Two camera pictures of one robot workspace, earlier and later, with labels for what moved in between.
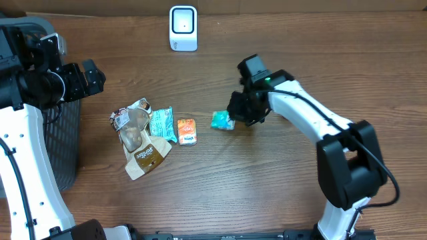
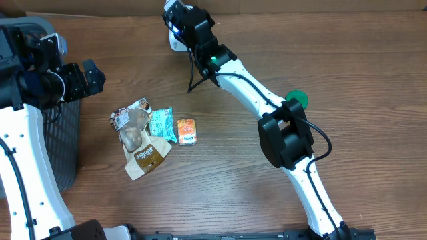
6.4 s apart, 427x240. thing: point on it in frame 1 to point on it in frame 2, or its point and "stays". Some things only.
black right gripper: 238,113 to 183,38
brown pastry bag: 142,151 stays
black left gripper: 93,73 stays
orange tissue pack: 187,131 stays
